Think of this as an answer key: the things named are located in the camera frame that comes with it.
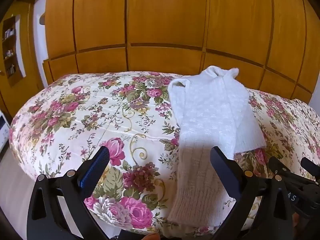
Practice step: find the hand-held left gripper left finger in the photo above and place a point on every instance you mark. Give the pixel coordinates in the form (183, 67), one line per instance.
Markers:
(96, 166)

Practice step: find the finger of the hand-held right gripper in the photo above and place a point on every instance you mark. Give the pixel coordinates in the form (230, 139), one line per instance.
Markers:
(278, 166)
(311, 167)

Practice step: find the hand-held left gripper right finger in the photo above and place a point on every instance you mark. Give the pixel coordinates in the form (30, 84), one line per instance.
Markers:
(222, 166)

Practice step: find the white knitted sweater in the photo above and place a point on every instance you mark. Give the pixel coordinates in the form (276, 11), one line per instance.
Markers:
(210, 120)

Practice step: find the floral bedspread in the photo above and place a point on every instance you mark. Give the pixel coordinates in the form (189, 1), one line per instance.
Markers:
(105, 120)

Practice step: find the white appliance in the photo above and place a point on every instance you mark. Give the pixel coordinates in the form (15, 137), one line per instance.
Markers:
(3, 132)

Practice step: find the wooden wardrobe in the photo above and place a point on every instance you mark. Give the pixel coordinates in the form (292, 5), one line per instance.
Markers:
(165, 22)

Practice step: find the wall shelf niche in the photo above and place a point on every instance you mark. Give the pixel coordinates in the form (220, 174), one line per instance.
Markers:
(11, 47)

